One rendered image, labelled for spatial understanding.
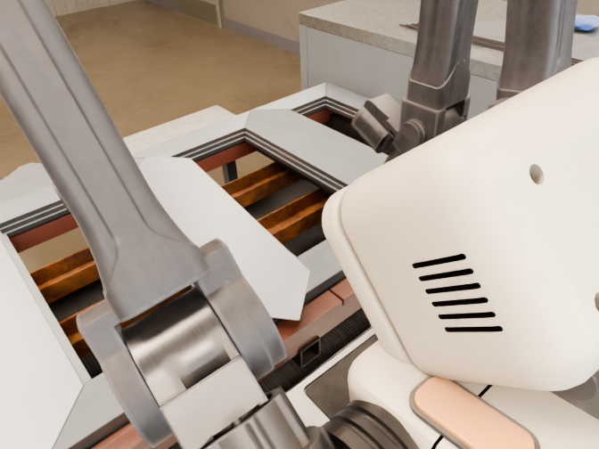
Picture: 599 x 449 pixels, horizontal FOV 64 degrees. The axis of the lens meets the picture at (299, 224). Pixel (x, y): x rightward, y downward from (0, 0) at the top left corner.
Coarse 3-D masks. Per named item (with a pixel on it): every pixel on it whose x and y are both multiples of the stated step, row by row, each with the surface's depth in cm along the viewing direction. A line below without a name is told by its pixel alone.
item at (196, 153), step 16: (304, 112) 158; (336, 112) 159; (352, 112) 154; (208, 144) 139; (224, 144) 142; (256, 144) 142; (272, 144) 137; (288, 160) 133; (320, 176) 125; (48, 208) 117; (64, 208) 119; (0, 224) 111; (16, 224) 113; (32, 224) 115; (16, 256) 105; (32, 288) 95; (192, 288) 97; (320, 288) 92; (304, 304) 91; (48, 320) 88; (64, 336) 87; (80, 368) 81; (96, 432) 70; (112, 432) 72; (80, 448) 69
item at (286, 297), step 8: (296, 280) 92; (304, 280) 92; (280, 288) 91; (288, 288) 91; (296, 288) 91; (304, 288) 90; (264, 296) 89; (272, 296) 89; (280, 296) 89; (288, 296) 89; (296, 296) 89; (304, 296) 89; (264, 304) 88; (272, 304) 88; (280, 304) 87; (288, 304) 87; (296, 304) 87; (272, 312) 86; (280, 312) 86
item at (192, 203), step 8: (216, 184) 120; (200, 192) 118; (208, 192) 118; (216, 192) 118; (224, 192) 117; (176, 200) 116; (184, 200) 115; (192, 200) 115; (200, 200) 115; (208, 200) 115; (216, 200) 115; (224, 200) 115; (168, 208) 113; (176, 208) 113; (184, 208) 113; (192, 208) 113; (200, 208) 112; (176, 216) 110; (184, 216) 110
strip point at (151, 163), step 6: (150, 156) 133; (156, 156) 133; (144, 162) 131; (150, 162) 131; (156, 162) 130; (162, 162) 130; (168, 162) 130; (174, 162) 130; (144, 168) 128; (150, 168) 128; (156, 168) 128; (144, 174) 126
